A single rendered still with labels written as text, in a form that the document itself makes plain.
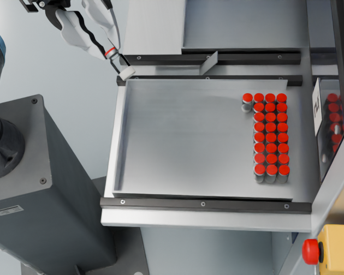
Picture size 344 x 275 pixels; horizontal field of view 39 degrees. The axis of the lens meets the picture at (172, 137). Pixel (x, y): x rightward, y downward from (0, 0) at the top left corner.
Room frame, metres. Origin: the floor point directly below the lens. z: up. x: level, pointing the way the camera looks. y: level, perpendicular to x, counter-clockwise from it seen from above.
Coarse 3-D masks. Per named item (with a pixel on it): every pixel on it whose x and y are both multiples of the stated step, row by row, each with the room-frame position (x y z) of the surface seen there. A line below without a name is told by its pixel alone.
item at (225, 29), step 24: (192, 0) 0.83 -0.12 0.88; (216, 0) 0.81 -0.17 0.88; (240, 0) 0.80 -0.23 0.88; (264, 0) 0.78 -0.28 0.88; (288, 0) 0.77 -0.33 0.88; (192, 24) 0.75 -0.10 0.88; (216, 24) 0.74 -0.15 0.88; (240, 24) 0.73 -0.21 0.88; (264, 24) 0.71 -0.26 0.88; (288, 24) 0.70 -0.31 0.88; (192, 48) 0.66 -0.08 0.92; (216, 48) 0.65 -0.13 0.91; (240, 48) 0.64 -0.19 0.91; (264, 48) 0.62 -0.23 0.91; (288, 48) 0.61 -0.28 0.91
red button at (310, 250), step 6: (306, 240) 0.18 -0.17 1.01; (312, 240) 0.18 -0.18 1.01; (306, 246) 0.17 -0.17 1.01; (312, 246) 0.17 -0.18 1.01; (306, 252) 0.16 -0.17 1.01; (312, 252) 0.16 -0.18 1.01; (318, 252) 0.16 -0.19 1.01; (306, 258) 0.15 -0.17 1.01; (312, 258) 0.15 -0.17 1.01; (318, 258) 0.15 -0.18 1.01; (312, 264) 0.14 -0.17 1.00
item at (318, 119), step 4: (316, 84) 0.44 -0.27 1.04; (316, 88) 0.43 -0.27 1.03; (316, 92) 0.42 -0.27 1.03; (312, 96) 0.44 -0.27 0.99; (316, 96) 0.42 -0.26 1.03; (316, 100) 0.41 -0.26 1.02; (320, 100) 0.40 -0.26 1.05; (320, 104) 0.39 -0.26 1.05; (320, 108) 0.38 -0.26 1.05; (320, 112) 0.37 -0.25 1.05; (316, 116) 0.39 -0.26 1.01; (320, 116) 0.37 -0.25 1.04; (316, 120) 0.38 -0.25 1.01; (320, 120) 0.36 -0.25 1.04; (316, 124) 0.37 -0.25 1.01; (320, 124) 0.36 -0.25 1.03; (316, 128) 0.37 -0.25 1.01; (316, 132) 0.36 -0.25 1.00
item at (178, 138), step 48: (144, 96) 0.59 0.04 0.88; (192, 96) 0.56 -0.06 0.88; (240, 96) 0.54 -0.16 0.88; (144, 144) 0.47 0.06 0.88; (192, 144) 0.45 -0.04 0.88; (240, 144) 0.42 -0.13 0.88; (144, 192) 0.35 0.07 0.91; (192, 192) 0.34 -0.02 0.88; (240, 192) 0.32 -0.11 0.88; (288, 192) 0.30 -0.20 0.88
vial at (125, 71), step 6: (108, 54) 0.43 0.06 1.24; (114, 54) 0.43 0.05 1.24; (120, 54) 0.43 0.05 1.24; (114, 60) 0.42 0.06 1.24; (120, 60) 0.42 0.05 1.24; (126, 60) 0.42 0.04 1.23; (114, 66) 0.42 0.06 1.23; (120, 66) 0.41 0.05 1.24; (126, 66) 0.41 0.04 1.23; (120, 72) 0.41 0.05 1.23; (126, 72) 0.40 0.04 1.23; (132, 72) 0.40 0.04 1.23; (126, 78) 0.40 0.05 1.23
